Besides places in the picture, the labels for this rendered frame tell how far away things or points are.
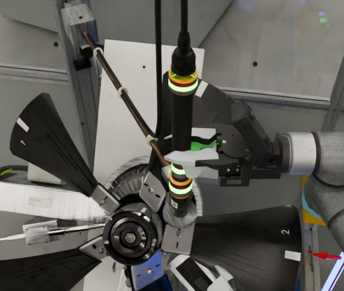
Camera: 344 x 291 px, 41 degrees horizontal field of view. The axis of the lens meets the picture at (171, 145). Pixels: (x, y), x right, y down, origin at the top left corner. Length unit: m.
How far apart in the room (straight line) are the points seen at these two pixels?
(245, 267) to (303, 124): 0.83
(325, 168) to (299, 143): 0.06
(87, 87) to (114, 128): 0.35
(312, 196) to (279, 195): 1.12
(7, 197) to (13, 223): 1.37
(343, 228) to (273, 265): 0.21
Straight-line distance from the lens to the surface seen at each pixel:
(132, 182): 1.10
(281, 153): 0.81
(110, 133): 1.23
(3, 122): 2.04
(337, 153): 0.83
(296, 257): 1.02
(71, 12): 1.32
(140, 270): 1.04
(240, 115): 0.73
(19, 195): 1.21
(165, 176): 0.90
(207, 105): 0.94
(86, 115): 1.62
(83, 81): 1.52
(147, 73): 1.20
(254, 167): 0.83
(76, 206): 1.17
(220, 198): 2.07
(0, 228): 2.59
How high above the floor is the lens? 2.05
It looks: 47 degrees down
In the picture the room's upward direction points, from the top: straight up
